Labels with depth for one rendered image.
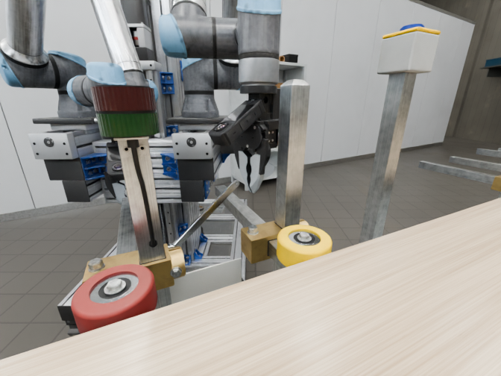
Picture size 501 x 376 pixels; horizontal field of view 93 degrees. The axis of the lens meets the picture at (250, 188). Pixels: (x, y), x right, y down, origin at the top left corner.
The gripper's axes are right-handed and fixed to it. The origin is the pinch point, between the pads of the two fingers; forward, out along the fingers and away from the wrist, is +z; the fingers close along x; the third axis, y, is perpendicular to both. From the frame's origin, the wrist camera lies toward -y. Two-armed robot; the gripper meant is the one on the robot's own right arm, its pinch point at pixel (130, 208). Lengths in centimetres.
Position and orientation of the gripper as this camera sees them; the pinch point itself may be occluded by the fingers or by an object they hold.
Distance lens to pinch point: 72.6
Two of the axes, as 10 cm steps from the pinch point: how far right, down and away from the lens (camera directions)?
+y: -4.2, -3.1, 8.5
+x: -9.1, 1.4, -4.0
